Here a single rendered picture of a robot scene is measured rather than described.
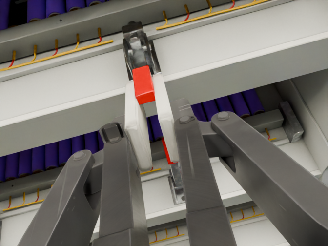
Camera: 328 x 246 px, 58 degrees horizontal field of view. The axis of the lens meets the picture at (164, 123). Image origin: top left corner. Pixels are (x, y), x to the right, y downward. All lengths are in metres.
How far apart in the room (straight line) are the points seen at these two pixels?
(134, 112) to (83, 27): 0.14
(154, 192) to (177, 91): 0.19
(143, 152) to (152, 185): 0.25
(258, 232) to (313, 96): 0.29
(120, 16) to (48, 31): 0.07
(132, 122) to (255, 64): 0.14
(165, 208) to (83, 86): 0.21
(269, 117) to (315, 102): 0.07
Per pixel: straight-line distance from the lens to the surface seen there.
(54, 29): 0.29
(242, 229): 0.59
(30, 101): 0.28
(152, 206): 0.40
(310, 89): 0.39
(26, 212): 0.47
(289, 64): 0.29
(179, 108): 0.17
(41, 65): 0.29
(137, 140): 0.16
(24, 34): 0.30
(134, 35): 0.24
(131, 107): 0.17
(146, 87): 0.19
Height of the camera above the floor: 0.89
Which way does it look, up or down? 43 degrees down
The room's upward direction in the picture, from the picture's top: 17 degrees counter-clockwise
